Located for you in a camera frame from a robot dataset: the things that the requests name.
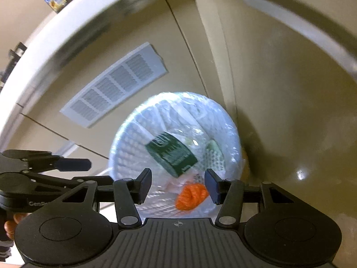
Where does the white green medicine box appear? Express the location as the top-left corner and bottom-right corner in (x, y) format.
(203, 140), (225, 171)

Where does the person's left hand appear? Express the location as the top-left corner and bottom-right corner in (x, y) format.
(4, 213), (30, 240)

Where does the grey cabinet vent grille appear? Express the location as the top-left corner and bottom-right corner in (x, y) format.
(60, 42), (168, 128)

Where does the crushed clear plastic bottle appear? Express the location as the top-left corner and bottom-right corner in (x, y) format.
(145, 132), (198, 178)

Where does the white trash bin with liner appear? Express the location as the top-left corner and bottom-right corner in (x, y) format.
(108, 92), (243, 219)

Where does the black gas stove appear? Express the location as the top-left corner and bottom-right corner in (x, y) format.
(1, 42), (27, 90)

